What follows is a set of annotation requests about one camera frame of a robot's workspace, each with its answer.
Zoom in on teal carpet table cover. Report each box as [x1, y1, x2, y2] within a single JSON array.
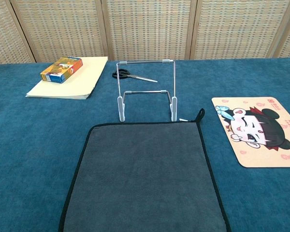
[[0, 57, 290, 232]]

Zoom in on small metal rack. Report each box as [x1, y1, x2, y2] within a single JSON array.
[[116, 58, 178, 122]]

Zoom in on black handled scissors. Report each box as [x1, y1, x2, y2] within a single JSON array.
[[112, 68, 158, 83]]

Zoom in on orange blue carton box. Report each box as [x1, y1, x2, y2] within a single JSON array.
[[40, 57, 84, 84]]

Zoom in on blue and grey cloth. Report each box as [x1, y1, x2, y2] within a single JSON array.
[[58, 108, 232, 232]]

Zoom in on beige paper folder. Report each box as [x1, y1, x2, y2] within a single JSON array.
[[25, 56, 109, 100]]

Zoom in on cartoon girl mouse pad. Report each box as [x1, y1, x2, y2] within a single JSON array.
[[211, 97, 290, 168]]

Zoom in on woven wooden folding screen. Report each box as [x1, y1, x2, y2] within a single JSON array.
[[0, 0, 290, 65]]

